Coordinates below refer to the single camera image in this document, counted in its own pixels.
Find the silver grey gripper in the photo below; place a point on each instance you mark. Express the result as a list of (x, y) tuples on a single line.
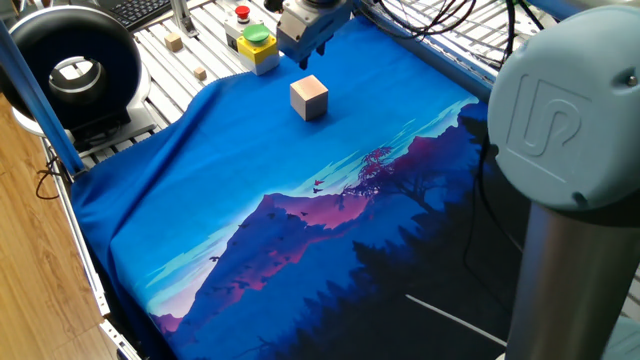
[(312, 27)]

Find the large wooden cube block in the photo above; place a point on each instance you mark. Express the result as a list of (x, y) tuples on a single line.
[(310, 97)]

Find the silver robot arm, light-blue caps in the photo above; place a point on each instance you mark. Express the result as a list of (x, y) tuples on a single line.
[(565, 125)]

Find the yellow box with green button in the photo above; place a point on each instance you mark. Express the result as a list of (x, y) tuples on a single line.
[(257, 50)]

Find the grey box with red button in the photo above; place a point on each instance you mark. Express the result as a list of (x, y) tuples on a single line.
[(234, 30)]

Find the tiny wooden cube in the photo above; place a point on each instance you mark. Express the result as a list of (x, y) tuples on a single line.
[(200, 74)]

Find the blue mountain print cloth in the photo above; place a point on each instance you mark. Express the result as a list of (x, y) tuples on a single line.
[(250, 175)]

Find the small wooden cube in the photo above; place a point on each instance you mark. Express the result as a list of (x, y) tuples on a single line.
[(173, 42)]

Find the black keyboard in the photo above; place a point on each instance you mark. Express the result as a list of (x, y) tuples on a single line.
[(140, 11)]

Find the silver table edge profile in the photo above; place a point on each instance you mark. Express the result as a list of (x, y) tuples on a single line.
[(82, 260)]

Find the aluminium frame rail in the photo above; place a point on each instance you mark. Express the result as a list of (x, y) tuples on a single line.
[(430, 55)]

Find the silver metal bracket post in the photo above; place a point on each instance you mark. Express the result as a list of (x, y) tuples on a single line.
[(184, 20)]

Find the blue metal post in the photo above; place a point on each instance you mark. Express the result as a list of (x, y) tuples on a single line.
[(35, 105)]

